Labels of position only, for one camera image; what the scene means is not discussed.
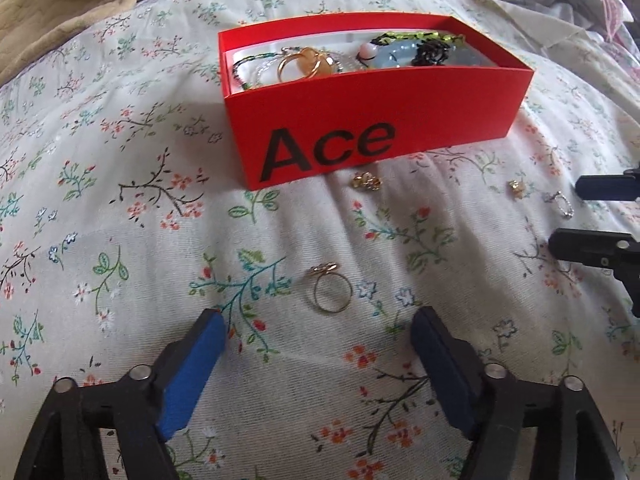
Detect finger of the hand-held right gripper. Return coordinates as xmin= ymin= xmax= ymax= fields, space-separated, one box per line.
xmin=574 ymin=166 xmax=640 ymax=202
xmin=548 ymin=228 xmax=640 ymax=319

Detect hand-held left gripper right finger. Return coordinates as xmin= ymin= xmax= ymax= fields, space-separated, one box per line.
xmin=411 ymin=306 xmax=628 ymax=480

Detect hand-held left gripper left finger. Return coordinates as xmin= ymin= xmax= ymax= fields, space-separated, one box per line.
xmin=12 ymin=309 xmax=227 ymax=480

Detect gold flower ring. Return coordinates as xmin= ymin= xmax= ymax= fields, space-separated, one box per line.
xmin=308 ymin=262 xmax=354 ymax=314

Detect small gold earring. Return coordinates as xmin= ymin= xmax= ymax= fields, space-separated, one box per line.
xmin=351 ymin=172 xmax=383 ymax=192

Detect dark beaded charm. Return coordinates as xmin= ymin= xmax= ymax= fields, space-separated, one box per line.
xmin=411 ymin=42 xmax=454 ymax=67

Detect red cardboard box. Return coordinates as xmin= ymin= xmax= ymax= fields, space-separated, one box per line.
xmin=218 ymin=9 xmax=536 ymax=192

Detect green bead bracelet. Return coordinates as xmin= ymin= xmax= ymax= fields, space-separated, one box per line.
xmin=372 ymin=31 xmax=469 ymax=47

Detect silver beaded chain necklace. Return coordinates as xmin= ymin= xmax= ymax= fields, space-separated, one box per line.
xmin=231 ymin=49 xmax=281 ymax=92

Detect floral bed sheet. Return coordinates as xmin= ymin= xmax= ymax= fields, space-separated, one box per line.
xmin=0 ymin=0 xmax=640 ymax=480

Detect beige quilted blanket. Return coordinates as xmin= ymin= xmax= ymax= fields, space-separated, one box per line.
xmin=0 ymin=0 xmax=139 ymax=83

